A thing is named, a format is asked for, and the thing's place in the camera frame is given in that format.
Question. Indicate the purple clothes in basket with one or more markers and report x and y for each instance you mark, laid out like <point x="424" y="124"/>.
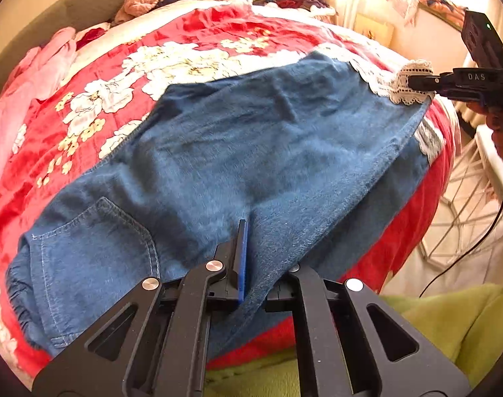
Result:
<point x="305" y="4"/>

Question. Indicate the cream bed sheet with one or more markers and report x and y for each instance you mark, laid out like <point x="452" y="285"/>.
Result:
<point x="184" y="17"/>

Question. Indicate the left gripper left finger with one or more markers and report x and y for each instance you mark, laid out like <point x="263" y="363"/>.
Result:
<point x="233" y="254"/>

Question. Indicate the pink quilt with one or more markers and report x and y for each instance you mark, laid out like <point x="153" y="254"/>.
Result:
<point x="36" y="77"/>

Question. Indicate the pink crumpled garment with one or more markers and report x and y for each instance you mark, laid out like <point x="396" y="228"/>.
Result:
<point x="131" y="9"/>

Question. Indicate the yellow box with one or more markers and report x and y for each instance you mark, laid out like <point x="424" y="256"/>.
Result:
<point x="382" y="32"/>

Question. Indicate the dark red pillow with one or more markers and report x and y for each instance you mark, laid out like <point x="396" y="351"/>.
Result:
<point x="88" y="36"/>

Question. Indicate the white wire rack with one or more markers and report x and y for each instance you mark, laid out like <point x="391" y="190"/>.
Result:
<point x="469" y="217"/>

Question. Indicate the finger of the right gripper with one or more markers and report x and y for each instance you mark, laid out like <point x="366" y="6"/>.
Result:
<point x="424" y="82"/>

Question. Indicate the red floral blanket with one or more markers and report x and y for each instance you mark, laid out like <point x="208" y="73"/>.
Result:
<point x="90" y="116"/>

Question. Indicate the right hand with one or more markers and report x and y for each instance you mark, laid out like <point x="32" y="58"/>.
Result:
<point x="494" y="120"/>

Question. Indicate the grey headboard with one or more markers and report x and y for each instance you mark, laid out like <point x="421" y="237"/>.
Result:
<point x="69" y="12"/>

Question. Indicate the blue denim lace-trimmed pants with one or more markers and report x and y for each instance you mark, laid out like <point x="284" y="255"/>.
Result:
<point x="306" y="154"/>

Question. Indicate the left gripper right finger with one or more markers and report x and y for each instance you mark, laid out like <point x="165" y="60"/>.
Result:
<point x="292" y="293"/>

